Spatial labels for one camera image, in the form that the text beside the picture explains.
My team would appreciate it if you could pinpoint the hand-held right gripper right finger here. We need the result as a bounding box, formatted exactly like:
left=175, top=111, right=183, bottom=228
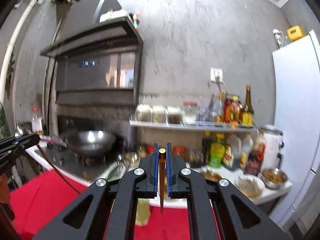
left=166, top=143, right=294, bottom=240

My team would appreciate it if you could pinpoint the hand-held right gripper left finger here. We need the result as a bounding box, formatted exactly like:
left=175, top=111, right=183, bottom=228
left=31, top=143, right=160, bottom=240

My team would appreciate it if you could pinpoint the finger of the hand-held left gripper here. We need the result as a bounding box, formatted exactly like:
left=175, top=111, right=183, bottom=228
left=5, top=134, right=40, bottom=157
left=0, top=135, right=32, bottom=147

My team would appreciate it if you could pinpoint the clear cup with utensils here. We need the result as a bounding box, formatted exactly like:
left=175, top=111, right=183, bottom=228
left=199, top=94, right=215, bottom=122

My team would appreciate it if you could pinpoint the person's left hand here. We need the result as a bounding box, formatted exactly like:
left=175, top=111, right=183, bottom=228
left=0, top=174, right=11, bottom=204

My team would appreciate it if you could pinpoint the round steel pot lid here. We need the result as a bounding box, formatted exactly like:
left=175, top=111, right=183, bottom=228
left=15, top=124, right=33, bottom=138

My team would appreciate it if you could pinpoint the green plant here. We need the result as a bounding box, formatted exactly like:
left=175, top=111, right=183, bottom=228
left=0, top=102, right=10, bottom=138

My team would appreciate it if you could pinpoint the clear cooking oil bottle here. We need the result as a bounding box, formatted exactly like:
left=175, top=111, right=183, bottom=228
left=31, top=106, right=43, bottom=133

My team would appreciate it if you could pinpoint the dark snack packet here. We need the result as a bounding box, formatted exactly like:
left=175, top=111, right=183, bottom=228
left=189, top=150, right=203, bottom=168

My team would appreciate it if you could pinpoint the plate of cooked food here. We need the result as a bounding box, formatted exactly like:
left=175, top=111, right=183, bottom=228
left=199, top=169, right=223, bottom=183

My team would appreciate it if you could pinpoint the black soy sauce bottle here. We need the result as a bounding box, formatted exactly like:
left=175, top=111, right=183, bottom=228
left=202, top=131, right=212, bottom=167

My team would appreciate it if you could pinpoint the red tablecloth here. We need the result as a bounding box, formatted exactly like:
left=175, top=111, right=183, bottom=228
left=9, top=169, right=220, bottom=240

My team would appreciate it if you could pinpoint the green plastic bottle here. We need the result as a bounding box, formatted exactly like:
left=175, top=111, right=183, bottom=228
left=207, top=133, right=227, bottom=168

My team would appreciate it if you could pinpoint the steel gas stove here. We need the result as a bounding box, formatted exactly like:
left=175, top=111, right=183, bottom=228
left=37, top=145, right=125, bottom=180

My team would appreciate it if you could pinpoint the white-lidded spice jar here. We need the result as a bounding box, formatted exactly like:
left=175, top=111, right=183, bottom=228
left=137, top=104, right=153, bottom=122
left=152, top=105, right=167, bottom=123
left=167, top=106, right=182, bottom=125

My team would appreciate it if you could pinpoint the glass jar red lid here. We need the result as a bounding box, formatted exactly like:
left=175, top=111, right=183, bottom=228
left=182, top=101, right=198, bottom=123

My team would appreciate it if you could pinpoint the large dark liquid jug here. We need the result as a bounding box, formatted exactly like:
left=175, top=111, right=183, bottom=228
left=222, top=133, right=242, bottom=171

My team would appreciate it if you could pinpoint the steel wok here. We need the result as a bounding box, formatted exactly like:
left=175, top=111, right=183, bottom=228
left=39, top=130, right=117, bottom=157

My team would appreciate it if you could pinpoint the white plastic jug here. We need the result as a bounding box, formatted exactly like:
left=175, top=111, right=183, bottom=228
left=239, top=133, right=253, bottom=169

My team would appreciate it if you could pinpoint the small clear glass bottle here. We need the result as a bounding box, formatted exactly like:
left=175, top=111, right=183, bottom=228
left=215, top=91, right=225, bottom=122

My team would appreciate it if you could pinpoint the yellow rimmed bowl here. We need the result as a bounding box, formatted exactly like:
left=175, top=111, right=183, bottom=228
left=234, top=174, right=265, bottom=198

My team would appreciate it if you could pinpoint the yellow oil bottle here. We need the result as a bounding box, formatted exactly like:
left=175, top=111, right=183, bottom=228
left=223, top=94, right=242, bottom=124

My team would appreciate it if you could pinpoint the dark steel range hood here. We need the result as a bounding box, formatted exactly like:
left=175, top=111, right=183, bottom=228
left=40, top=0, right=144, bottom=108

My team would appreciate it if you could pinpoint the tall dark sauce bottle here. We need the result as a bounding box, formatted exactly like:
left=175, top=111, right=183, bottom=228
left=240, top=85, right=255, bottom=127

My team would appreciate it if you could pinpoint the white pipe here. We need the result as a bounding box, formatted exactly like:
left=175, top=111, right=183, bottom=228
left=0, top=0, right=44, bottom=103

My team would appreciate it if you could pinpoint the steel bowl of food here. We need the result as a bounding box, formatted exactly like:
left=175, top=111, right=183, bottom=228
left=260, top=168, right=289, bottom=190

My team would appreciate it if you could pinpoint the white air fryer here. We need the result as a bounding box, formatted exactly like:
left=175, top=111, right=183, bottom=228
left=262, top=124, right=285, bottom=170

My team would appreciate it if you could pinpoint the white refrigerator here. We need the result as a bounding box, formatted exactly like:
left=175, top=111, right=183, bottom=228
left=271, top=29, right=320, bottom=233

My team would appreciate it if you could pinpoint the white box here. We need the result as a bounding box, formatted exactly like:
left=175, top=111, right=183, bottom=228
left=99, top=9, right=129, bottom=22

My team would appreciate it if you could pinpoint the yellow plastic container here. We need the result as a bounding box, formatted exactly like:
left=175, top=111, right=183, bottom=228
left=287, top=26, right=306, bottom=42

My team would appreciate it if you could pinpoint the white wall shelf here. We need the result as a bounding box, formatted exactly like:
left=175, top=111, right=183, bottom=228
left=129, top=120, right=258, bottom=133

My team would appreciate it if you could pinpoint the white wall socket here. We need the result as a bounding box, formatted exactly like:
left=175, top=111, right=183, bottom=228
left=210, top=67, right=223, bottom=83

